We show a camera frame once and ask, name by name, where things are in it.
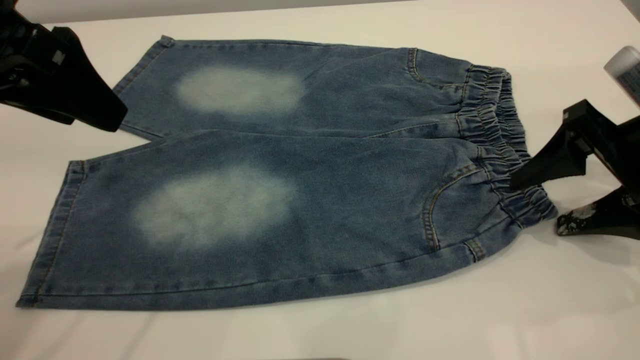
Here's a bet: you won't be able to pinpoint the white-scuffed black right gripper finger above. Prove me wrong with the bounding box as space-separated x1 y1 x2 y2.
556 186 640 241

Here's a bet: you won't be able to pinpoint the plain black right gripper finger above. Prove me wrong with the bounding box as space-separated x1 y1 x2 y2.
509 99 603 191

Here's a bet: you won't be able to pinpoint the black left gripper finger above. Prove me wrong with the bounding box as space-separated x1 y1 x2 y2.
50 26 129 133
0 99 77 126

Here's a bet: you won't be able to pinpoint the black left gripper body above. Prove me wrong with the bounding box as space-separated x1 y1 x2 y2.
0 0 68 107

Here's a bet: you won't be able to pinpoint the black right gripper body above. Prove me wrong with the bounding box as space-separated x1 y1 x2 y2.
586 115 640 200

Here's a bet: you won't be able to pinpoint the blue denim pants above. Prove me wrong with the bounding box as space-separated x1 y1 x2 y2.
16 35 559 312

